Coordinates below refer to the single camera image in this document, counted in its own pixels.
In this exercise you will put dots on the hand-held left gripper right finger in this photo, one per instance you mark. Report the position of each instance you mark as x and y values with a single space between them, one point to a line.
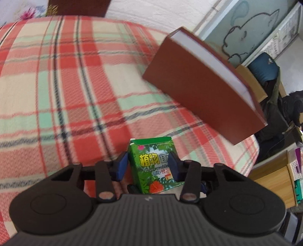
174 168

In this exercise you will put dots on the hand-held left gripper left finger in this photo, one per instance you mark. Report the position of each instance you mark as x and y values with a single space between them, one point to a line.
123 165

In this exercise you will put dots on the green floral printed box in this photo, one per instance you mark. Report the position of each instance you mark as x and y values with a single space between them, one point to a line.
151 165

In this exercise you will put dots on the brown box with white interior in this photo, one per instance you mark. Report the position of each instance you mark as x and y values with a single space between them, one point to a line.
201 94

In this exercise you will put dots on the red plaid blanket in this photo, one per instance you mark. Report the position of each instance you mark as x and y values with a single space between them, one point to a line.
71 94

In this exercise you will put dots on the wooden cabinet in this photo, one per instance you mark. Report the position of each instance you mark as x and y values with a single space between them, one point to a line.
277 182

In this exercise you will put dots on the dark jacket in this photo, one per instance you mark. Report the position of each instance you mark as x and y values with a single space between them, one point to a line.
277 118

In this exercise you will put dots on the cardboard box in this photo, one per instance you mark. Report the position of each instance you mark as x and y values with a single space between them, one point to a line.
252 82

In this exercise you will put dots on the white perforated basket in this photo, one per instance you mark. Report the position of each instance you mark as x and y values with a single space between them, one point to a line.
296 165

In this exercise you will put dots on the blue chair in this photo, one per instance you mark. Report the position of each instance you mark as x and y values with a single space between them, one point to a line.
264 67

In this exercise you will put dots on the white paper notice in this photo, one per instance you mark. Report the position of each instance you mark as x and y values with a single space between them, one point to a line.
284 33

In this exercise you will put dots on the white floral cloth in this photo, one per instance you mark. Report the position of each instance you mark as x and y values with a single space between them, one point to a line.
21 9

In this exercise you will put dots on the cartoon wall panel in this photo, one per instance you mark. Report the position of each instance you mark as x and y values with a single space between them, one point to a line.
248 26

